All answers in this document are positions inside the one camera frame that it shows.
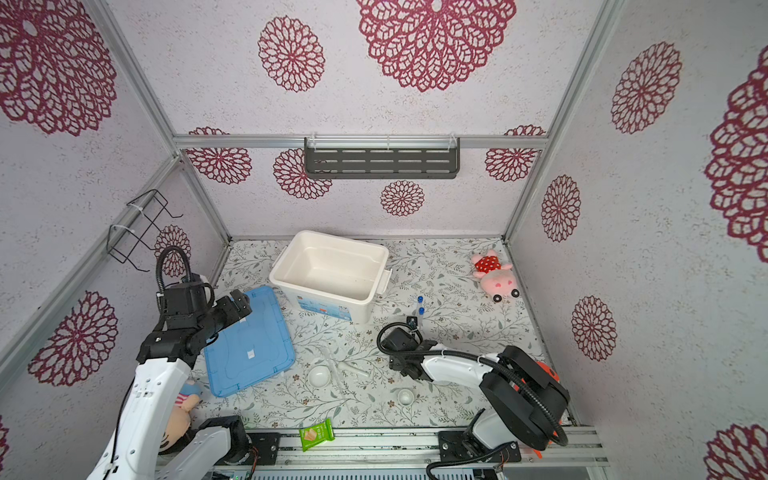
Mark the white plastic storage bin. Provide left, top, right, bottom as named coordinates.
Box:
left=269, top=230, right=391, bottom=324

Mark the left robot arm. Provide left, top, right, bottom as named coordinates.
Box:
left=90, top=246, right=252, bottom=479

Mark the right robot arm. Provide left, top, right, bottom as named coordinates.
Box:
left=376, top=322, right=571, bottom=479

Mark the white round dish small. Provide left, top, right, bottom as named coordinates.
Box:
left=397, top=389, right=415, bottom=406

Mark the clear glass test tube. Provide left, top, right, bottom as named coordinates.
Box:
left=319, top=346, right=370, bottom=378

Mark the blue plastic bin lid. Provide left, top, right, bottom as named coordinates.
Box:
left=204, top=286, right=296, bottom=398

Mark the white round dish large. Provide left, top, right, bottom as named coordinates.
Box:
left=308, top=365, right=332, bottom=388

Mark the pink pig plush toy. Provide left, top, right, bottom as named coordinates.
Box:
left=471, top=250, right=521, bottom=303

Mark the cartoon boy plush doll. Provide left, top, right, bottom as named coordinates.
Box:
left=159, top=379, right=202, bottom=454

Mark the green snack packet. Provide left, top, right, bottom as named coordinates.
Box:
left=299, top=418, right=335, bottom=452

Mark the red shark plush toy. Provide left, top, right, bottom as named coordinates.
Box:
left=529, top=361, right=562, bottom=392

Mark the aluminium front rail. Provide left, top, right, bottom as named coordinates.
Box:
left=221, top=426, right=611, bottom=472

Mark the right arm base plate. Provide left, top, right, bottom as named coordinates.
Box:
left=437, top=430, right=522, bottom=463

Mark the black wire wall rack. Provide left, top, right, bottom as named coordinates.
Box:
left=105, top=189, right=183, bottom=273

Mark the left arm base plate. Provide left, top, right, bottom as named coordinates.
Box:
left=215, top=432, right=282, bottom=467

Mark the grey wall shelf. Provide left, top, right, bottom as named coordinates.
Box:
left=303, top=137, right=461, bottom=180

